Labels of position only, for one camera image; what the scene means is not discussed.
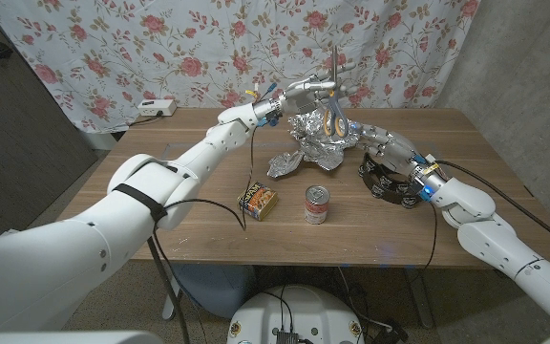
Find white table leg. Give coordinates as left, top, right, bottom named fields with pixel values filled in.
left=161, top=281, right=183, bottom=320

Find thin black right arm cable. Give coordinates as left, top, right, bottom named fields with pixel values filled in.
left=409, top=200, right=439, bottom=274

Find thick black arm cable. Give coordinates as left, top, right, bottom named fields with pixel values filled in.
left=436, top=160, right=550, bottom=255
left=145, top=236, right=193, bottom=344

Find dark wooden door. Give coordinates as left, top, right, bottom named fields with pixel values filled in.
left=0, top=0, right=99, bottom=240

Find red white soup can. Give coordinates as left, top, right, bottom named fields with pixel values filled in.
left=304, top=184, right=331, bottom=226

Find yellow blue Spam box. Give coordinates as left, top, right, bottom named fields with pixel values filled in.
left=237, top=181, right=279, bottom=222

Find grey table leg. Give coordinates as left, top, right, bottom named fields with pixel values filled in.
left=406, top=267, right=436, bottom=330

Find small black torso box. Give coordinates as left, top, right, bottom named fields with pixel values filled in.
left=274, top=328, right=301, bottom=344

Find large crumpled aluminum foil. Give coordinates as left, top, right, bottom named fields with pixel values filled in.
left=287, top=107, right=363, bottom=172

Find black torso cable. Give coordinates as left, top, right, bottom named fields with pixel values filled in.
left=260, top=285, right=295, bottom=332

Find white robot torso base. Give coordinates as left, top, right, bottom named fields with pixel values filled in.
left=226, top=285, right=366, bottom=344

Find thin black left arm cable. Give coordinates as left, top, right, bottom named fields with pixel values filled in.
left=153, top=124, right=257, bottom=344

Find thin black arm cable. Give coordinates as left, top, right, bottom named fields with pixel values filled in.
left=153, top=124, right=257, bottom=344
left=409, top=200, right=439, bottom=274

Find floral backdrop cloth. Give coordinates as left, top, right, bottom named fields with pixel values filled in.
left=0, top=0, right=481, bottom=135

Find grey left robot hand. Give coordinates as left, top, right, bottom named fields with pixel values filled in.
left=274, top=61, right=361, bottom=116

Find black power adapter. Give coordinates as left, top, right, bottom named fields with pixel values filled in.
left=374, top=318, right=410, bottom=344

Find small crumpled aluminum foil piece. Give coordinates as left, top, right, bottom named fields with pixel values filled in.
left=267, top=149, right=305, bottom=180

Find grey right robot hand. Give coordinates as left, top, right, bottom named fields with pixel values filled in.
left=349, top=121, right=443, bottom=188

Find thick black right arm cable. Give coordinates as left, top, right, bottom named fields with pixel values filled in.
left=436, top=160, right=550, bottom=255

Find grey scissors with orange handles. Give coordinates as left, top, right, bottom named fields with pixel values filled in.
left=322, top=45, right=350, bottom=140

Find black power strip cable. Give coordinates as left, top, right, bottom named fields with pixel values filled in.
left=129, top=110, right=164, bottom=128

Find white power strip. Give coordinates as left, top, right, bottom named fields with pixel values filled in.
left=137, top=98, right=179, bottom=118

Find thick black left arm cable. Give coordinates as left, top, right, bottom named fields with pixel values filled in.
left=145, top=236, right=193, bottom=344

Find grey stool under table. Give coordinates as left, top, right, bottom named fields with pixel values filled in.
left=172, top=263, right=257, bottom=320

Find black tambourine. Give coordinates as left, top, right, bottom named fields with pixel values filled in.
left=357, top=152, right=424, bottom=210

